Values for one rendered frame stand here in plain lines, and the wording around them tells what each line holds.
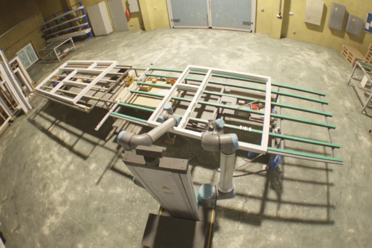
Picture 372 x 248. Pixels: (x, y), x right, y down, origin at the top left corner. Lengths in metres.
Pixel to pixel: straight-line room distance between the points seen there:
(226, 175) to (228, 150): 0.26
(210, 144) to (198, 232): 0.86
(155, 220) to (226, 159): 0.91
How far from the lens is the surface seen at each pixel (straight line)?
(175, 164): 0.83
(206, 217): 2.21
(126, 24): 10.47
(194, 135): 2.00
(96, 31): 11.57
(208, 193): 1.59
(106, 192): 3.07
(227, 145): 1.19
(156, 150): 0.78
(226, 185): 1.51
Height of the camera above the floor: 2.50
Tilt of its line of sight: 43 degrees down
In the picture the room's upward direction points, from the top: 9 degrees counter-clockwise
